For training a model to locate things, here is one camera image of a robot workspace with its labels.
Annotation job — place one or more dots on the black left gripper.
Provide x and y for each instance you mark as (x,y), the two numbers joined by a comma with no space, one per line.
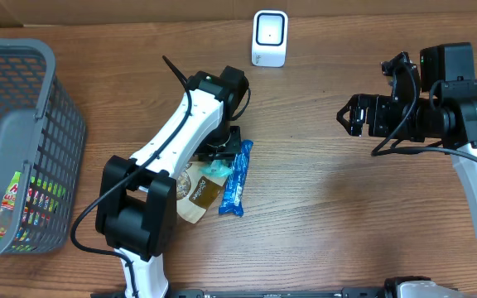
(230,151)

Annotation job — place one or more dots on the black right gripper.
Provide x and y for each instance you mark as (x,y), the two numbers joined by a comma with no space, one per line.
(376,103)

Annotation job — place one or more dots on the teal snack packet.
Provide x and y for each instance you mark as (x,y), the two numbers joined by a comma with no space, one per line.
(217,168)

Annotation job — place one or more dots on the beige cookie pouch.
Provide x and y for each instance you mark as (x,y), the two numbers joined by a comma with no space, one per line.
(196,192)

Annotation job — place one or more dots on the blue cookie packet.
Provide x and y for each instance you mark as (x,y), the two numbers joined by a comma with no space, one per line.
(233,192)

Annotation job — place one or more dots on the green gummy candy bag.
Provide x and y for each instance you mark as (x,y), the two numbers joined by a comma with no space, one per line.
(37,210)

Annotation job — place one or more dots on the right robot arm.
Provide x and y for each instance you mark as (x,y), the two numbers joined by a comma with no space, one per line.
(432,108)

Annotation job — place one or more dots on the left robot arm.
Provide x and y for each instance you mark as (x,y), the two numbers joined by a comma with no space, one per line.
(138,209)

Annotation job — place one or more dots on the white barcode scanner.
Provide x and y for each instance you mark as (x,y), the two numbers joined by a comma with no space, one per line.
(269,39)

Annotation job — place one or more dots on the grey plastic shopping basket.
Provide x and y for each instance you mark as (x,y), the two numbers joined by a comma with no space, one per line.
(42,134)

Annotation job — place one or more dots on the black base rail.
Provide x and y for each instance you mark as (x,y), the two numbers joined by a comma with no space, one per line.
(347,292)

